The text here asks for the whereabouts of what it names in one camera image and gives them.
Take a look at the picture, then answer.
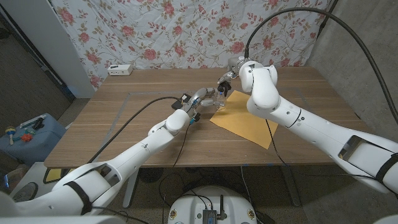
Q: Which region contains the blue storage box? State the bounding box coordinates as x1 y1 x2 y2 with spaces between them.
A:
0 113 67 167

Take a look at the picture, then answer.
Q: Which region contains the yellow and blue maraca toy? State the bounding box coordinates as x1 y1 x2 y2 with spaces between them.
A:
5 126 17 146

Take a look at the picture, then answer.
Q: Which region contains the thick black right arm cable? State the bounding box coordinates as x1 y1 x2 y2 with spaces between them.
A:
244 6 398 125

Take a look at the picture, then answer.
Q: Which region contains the white table leg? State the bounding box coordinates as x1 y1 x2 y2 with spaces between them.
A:
122 167 140 208

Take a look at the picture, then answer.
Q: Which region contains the yellow and black sign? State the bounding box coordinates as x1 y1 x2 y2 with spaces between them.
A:
43 167 75 184

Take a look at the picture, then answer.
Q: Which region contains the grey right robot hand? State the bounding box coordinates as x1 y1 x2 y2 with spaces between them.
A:
216 57 248 85

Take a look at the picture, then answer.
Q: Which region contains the white robot torso base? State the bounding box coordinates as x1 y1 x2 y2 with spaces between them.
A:
167 185 258 224

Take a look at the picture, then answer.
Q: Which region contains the floral rose backdrop cloth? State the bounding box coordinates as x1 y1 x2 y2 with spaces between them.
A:
51 0 332 91

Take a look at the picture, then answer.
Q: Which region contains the white robot torso rim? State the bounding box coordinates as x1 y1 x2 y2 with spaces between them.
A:
0 214 127 224

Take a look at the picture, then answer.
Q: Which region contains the yellow paper envelope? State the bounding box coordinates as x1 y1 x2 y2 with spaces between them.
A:
210 90 279 150

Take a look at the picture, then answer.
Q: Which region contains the black round floor disc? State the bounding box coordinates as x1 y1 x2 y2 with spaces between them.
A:
139 167 164 184

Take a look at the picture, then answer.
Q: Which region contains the grey table leg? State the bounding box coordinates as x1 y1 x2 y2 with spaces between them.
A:
279 164 302 208

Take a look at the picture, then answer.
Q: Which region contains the white cabinet panel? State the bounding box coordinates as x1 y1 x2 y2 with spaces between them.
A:
0 0 96 100

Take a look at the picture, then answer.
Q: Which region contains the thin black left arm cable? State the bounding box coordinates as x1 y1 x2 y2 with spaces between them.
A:
157 119 200 224

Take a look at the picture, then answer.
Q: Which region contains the clear plastic dispenser bottle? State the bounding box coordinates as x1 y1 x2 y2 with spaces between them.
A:
214 91 228 111

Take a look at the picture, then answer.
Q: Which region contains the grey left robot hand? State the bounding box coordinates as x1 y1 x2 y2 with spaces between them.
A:
182 87 225 124

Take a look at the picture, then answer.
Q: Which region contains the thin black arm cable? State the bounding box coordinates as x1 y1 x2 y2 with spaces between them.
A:
157 119 200 224
266 119 377 180

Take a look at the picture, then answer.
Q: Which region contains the black backdrop pole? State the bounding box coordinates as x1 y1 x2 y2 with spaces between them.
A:
317 0 340 30

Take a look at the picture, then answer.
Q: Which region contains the black toy piece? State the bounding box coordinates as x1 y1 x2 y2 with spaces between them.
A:
32 117 45 131

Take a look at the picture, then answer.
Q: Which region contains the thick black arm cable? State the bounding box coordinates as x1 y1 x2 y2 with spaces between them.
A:
244 6 398 125
86 96 184 164

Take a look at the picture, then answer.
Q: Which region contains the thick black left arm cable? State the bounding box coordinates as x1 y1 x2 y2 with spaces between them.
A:
86 96 184 164

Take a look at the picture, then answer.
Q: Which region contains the white power strip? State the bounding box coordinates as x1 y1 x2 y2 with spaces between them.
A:
107 64 134 77

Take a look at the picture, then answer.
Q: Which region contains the white flat tool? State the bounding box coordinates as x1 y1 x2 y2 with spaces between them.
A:
19 114 47 129

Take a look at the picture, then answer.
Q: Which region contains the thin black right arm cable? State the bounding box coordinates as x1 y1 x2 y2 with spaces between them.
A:
266 119 377 180

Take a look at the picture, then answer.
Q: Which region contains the black floor cable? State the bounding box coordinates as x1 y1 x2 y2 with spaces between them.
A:
157 171 224 208

